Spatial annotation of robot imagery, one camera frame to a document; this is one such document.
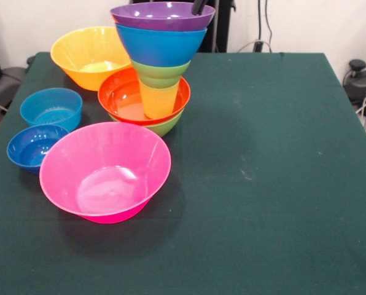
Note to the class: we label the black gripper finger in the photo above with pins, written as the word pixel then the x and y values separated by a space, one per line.
pixel 199 6

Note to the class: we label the purple plastic bowl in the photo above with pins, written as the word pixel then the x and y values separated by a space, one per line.
pixel 152 15

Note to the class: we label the bright blue plastic bowl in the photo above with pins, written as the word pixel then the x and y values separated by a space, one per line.
pixel 161 46

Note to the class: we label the small green ribbed bowl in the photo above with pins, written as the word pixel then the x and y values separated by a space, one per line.
pixel 161 72

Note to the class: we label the yellow plastic cup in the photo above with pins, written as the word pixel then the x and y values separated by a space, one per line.
pixel 159 101

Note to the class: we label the red plastic bowl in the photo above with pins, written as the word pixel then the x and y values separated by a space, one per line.
pixel 118 101

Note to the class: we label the pink plastic bowl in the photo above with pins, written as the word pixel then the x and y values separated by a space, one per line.
pixel 106 172

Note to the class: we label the large green plastic bowl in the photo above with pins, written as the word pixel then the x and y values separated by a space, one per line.
pixel 164 126

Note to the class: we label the orange plastic bowl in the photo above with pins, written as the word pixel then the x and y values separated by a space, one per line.
pixel 78 52

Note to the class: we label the translucent teal plastic bowl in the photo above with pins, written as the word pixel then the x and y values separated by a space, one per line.
pixel 48 107

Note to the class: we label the small dark blue bowl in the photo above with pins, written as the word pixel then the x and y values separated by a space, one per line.
pixel 29 147

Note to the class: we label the dark green table cloth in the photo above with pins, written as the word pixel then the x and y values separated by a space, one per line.
pixel 232 239

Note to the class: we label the black pedestal foot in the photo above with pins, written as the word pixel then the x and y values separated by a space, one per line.
pixel 359 80
pixel 5 83

